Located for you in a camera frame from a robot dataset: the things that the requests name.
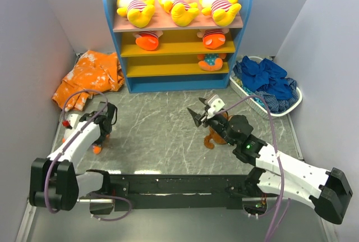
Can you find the boy doll striped shirt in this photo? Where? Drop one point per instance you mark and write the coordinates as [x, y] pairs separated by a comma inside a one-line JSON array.
[[213, 38]]

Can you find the brown monkey plush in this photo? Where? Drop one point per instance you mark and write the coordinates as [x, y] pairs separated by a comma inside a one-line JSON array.
[[213, 138]]

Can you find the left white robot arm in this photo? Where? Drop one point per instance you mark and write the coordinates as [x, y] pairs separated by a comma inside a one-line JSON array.
[[54, 181]]

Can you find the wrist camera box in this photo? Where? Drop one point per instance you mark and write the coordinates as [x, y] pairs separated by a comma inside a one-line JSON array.
[[215, 104], [71, 121]]

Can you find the blue pink yellow toy shelf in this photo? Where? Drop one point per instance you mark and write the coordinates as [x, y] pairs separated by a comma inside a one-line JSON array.
[[174, 64]]

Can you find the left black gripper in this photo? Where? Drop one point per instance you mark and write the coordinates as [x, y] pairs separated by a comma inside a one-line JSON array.
[[99, 140]]

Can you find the yellow frog plush front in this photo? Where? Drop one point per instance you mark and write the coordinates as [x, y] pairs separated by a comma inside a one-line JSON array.
[[223, 12]]

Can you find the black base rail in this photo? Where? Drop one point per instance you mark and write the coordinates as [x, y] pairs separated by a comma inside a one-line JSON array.
[[175, 191]]

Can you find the orange white tie-dye cloth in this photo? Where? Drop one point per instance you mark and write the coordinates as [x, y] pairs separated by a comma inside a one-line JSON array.
[[94, 72]]

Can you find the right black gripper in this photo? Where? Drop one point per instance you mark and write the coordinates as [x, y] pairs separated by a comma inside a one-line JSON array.
[[196, 117]]

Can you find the white plastic laundry basket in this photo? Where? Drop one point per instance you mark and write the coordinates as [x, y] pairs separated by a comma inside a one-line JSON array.
[[258, 104]]

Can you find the plush purple dotted dress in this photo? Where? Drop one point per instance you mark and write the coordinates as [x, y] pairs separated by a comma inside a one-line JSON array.
[[77, 141]]

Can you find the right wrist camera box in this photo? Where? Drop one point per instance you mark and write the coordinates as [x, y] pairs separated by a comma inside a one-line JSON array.
[[215, 104]]

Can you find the blue clothes pile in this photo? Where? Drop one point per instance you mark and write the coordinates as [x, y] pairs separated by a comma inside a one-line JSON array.
[[268, 80]]

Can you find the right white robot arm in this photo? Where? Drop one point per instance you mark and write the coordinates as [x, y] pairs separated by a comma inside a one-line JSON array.
[[327, 192]]

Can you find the yellow frog plush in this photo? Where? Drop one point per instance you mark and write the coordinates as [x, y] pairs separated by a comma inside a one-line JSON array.
[[182, 12], [223, 12], [137, 12]]

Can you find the white plush blue dotted dress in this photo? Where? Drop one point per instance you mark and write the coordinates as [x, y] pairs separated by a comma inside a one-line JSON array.
[[211, 61]]

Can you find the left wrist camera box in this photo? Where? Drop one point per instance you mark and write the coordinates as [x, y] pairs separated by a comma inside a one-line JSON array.
[[71, 121]]

